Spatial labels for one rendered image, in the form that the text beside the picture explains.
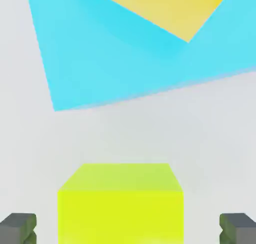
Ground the small yellow-green cube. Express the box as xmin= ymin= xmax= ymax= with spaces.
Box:
xmin=57 ymin=163 xmax=185 ymax=244

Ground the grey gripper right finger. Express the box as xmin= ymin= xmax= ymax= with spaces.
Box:
xmin=219 ymin=212 xmax=256 ymax=244

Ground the small yellow cube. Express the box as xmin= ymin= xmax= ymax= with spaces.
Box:
xmin=88 ymin=0 xmax=234 ymax=44

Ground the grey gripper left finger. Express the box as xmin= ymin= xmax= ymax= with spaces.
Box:
xmin=0 ymin=212 xmax=38 ymax=244

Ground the large cyan box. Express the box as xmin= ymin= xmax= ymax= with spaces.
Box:
xmin=25 ymin=0 xmax=256 ymax=112

